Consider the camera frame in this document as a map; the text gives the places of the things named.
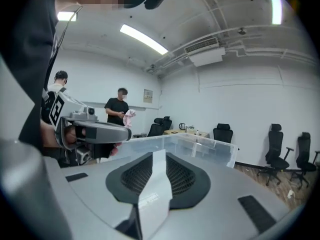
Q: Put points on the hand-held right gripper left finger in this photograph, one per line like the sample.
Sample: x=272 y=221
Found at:
x=100 y=209

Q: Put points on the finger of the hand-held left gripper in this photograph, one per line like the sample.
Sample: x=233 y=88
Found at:
x=110 y=134

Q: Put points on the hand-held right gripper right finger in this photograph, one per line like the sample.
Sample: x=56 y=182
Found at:
x=225 y=209

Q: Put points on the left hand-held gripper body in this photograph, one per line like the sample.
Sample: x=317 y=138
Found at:
x=62 y=114

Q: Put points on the clear plastic storage bin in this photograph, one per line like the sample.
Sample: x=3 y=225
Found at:
x=200 y=149

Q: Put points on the person's left forearm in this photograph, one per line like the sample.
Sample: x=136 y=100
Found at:
x=47 y=134

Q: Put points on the person's left hand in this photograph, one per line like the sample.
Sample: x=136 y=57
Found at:
x=70 y=134

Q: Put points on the pink cloth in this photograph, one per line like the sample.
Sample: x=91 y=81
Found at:
x=128 y=117

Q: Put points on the black office chair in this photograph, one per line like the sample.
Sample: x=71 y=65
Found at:
x=305 y=156
x=223 y=134
x=167 y=124
x=275 y=146
x=156 y=129

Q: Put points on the person's black shirt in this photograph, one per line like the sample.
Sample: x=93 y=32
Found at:
x=30 y=59

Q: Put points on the white floor scrap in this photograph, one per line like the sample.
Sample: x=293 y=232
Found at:
x=290 y=194

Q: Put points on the electric kettle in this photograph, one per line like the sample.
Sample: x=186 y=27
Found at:
x=183 y=127

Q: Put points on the wooden side table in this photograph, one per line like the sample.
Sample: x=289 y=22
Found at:
x=190 y=133

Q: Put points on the long ceiling light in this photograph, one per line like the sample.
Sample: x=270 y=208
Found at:
x=275 y=6
x=142 y=37
x=66 y=16

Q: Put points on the ceiling air conditioner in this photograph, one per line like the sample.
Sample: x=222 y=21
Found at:
x=207 y=56

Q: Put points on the ceiling sensor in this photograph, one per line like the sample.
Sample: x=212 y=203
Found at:
x=242 y=31

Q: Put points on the wall notice board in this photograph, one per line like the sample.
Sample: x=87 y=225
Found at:
x=148 y=96

